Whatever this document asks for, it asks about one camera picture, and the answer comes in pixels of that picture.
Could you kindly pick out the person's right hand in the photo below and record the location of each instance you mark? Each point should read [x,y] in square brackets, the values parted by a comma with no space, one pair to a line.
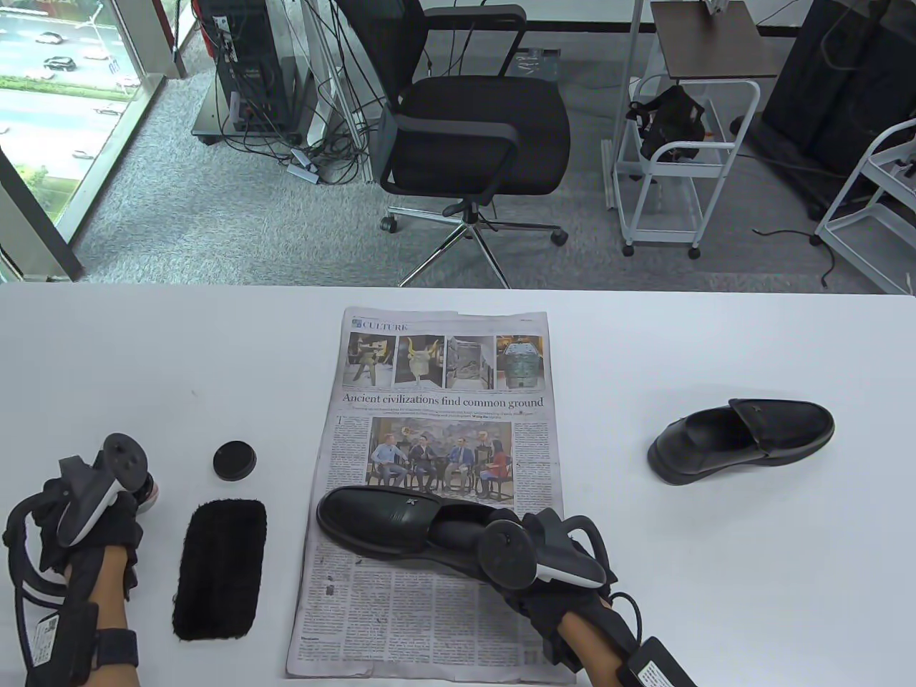
[547,601]

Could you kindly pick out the black office chair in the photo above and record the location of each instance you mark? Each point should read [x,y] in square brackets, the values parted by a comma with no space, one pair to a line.
[472,129]

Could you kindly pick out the small round polish tin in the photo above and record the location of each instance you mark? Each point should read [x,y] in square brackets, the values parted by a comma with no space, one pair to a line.
[148,494]

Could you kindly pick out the black loafer shoe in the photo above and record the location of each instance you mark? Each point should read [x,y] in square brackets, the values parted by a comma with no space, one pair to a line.
[744,440]
[386,519]

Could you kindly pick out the black shoe brush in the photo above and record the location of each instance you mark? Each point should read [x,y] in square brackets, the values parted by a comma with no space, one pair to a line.
[220,569]

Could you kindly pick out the person's left forearm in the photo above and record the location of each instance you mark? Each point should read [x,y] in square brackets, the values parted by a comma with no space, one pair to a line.
[100,608]

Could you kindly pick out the person's left hand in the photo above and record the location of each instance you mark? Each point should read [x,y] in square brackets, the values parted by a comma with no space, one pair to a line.
[123,526]

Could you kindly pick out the large black cabinet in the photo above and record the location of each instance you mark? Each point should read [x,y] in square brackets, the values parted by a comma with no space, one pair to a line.
[837,79]

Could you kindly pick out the person's right fingers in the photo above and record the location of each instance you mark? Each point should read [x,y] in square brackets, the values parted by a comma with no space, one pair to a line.
[517,521]

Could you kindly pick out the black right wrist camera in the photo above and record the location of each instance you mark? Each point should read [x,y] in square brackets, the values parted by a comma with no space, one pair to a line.
[658,665]

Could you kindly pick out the grey controller on right glove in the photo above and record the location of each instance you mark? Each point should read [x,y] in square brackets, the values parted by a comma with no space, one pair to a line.
[533,554]

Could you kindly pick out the brown top side table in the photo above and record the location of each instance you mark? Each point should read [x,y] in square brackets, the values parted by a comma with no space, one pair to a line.
[712,39]

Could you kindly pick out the person's right forearm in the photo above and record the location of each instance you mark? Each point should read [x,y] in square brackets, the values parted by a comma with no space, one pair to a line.
[594,647]

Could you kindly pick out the grey controller on glove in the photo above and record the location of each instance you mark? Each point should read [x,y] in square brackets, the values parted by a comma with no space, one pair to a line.
[533,554]
[96,486]

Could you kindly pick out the black computer tower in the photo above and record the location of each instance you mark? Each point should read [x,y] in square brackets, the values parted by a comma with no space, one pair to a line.
[250,71]

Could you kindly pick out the window pane with frame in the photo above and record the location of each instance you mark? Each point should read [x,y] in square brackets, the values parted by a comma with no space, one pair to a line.
[50,93]

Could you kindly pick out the person's left fingers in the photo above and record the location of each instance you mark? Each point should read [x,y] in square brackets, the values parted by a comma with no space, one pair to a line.
[129,509]

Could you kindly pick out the black headset in cart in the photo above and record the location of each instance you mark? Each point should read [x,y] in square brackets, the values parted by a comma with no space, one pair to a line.
[669,122]

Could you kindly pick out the printed newspaper sheet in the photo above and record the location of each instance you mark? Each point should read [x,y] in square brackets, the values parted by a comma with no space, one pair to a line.
[436,401]

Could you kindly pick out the white rolling cart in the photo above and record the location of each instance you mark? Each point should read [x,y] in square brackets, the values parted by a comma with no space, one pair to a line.
[869,207]
[687,186]

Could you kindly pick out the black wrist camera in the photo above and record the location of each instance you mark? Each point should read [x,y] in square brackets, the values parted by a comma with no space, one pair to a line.
[54,637]
[658,665]

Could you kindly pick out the grey controller on left glove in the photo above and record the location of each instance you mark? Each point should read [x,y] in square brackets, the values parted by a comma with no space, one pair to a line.
[96,486]

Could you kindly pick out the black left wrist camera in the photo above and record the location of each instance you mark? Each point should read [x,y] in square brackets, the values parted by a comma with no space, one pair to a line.
[54,637]

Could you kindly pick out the grey power strip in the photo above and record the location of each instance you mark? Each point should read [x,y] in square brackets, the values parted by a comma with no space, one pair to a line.
[304,166]

